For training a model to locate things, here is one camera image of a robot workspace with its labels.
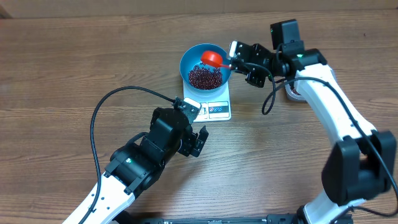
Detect orange scoop with blue handle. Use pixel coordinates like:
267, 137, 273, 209
200, 50, 231, 68

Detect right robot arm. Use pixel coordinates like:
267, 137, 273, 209
228, 19, 397, 223

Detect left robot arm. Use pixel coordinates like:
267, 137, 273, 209
65, 98, 208, 223

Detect white digital kitchen scale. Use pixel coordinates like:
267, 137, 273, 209
183, 82, 231, 123

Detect blue metal bowl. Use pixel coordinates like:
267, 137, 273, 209
180, 44, 231, 85

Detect red beans in bowl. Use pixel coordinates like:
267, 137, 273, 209
188, 62, 223, 90

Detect clear plastic container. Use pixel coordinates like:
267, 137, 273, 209
285, 63, 336, 102

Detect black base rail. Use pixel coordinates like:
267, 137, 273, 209
114, 212, 306, 224

